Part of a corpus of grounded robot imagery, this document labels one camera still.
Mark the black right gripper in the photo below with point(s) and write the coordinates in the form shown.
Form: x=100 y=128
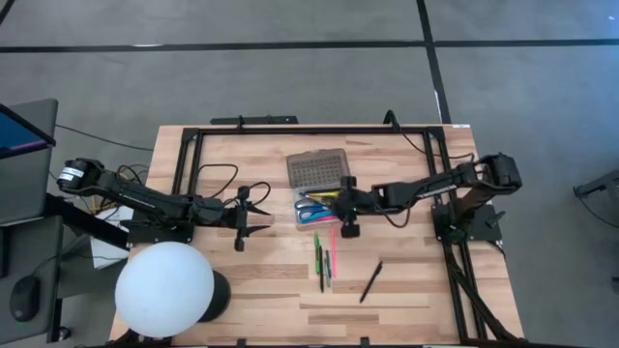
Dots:
x=355 y=203

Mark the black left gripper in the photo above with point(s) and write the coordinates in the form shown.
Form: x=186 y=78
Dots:
x=227 y=216

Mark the yellow highlighter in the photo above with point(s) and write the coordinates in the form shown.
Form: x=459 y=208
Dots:
x=324 y=194

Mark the pink and green highlighter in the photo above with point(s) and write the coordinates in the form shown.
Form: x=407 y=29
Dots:
x=324 y=220

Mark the pink pencil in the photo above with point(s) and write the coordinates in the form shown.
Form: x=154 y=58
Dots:
x=333 y=251

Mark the light green mechanical pencil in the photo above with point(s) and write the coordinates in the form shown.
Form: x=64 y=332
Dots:
x=316 y=253

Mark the dark green pen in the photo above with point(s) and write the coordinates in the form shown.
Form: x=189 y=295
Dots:
x=327 y=261

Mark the black marker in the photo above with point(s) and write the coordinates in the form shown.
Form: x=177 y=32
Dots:
x=321 y=275

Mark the black pen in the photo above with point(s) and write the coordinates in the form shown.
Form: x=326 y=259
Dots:
x=371 y=282

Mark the grey pen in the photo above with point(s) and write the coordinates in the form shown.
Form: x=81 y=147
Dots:
x=329 y=280

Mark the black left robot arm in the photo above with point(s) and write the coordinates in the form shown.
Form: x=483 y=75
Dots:
x=145 y=200

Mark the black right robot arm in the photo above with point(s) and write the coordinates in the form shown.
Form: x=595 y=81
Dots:
x=425 y=186

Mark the clear plastic pencil box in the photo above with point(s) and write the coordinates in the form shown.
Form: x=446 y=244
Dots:
x=316 y=169

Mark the white box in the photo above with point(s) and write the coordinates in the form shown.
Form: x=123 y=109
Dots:
x=104 y=253

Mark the black round lamp base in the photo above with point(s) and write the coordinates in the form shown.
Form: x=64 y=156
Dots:
x=221 y=296

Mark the black power strip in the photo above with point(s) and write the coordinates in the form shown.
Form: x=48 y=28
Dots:
x=256 y=120

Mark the grey desk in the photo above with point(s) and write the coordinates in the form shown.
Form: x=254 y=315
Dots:
x=48 y=241

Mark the black computer mouse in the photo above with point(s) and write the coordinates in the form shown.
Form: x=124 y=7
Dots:
x=25 y=299

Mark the black stand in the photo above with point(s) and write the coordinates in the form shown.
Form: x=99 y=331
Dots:
x=602 y=182

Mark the laptop with blue screen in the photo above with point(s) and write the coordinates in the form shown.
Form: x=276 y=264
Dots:
x=19 y=135

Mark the black aluminium table frame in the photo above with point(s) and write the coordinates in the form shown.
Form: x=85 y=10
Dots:
x=314 y=130

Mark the black table-level camera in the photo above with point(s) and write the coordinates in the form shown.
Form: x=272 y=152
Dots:
x=241 y=343

